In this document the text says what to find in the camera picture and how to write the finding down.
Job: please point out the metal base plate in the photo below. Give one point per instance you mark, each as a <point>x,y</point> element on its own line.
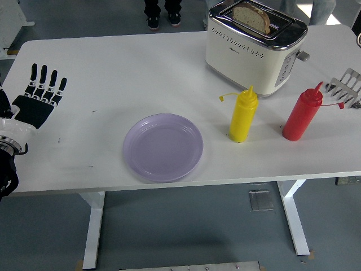
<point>189,266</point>

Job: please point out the grey power strip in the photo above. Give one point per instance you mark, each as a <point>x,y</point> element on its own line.
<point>348,181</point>

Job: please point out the white machine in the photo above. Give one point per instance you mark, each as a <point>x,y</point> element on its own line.
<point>11,25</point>

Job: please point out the metal toast rack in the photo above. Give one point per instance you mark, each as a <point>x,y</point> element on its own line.
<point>342,84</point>

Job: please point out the cream two-slot toaster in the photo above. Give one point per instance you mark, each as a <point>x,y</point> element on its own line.
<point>239,65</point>

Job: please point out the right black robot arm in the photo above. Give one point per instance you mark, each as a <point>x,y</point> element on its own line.
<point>357,17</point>

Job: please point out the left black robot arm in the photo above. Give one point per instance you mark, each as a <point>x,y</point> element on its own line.
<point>5,169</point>

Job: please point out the red squeeze bottle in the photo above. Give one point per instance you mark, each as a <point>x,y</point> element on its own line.
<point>299,118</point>

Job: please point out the metal floor hatch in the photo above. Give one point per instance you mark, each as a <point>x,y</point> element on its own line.
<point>261,200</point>

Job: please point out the brown floor tape piece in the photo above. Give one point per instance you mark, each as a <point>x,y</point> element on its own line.
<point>311,254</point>
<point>79,264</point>

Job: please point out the yellow squeeze bottle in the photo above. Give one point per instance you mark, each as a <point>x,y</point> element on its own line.
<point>242,118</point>

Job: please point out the bread slice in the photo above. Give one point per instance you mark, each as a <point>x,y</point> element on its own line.
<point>249,15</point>

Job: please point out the white table leg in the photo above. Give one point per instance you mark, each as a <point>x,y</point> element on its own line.
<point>94,226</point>
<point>296,220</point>

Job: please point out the lilac round plate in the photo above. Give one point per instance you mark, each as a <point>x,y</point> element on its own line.
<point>163,146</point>

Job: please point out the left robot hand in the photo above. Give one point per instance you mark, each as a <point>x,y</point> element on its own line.
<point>32,111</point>

